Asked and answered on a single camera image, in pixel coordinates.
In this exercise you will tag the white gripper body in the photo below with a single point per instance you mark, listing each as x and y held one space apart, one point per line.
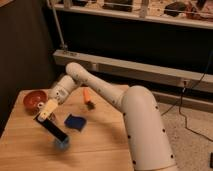
62 89

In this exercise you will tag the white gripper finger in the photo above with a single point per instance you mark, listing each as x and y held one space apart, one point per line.
48 109

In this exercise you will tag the black white striped eraser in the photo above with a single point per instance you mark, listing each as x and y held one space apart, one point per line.
52 128

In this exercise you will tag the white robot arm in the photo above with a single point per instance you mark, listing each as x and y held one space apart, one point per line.
149 145

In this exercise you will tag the orange ceramic bowl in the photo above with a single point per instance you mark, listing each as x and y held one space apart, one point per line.
33 99

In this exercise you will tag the blue ceramic cup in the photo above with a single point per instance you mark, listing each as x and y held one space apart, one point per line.
62 145

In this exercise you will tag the blue cloth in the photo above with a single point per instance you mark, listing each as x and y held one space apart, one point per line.
75 122

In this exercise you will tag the metal rod stand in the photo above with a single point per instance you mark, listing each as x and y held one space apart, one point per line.
63 46

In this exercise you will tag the shelf with clutter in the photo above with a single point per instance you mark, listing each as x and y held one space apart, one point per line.
174 12

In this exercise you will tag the orange handled brush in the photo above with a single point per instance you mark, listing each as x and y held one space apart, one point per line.
87 99

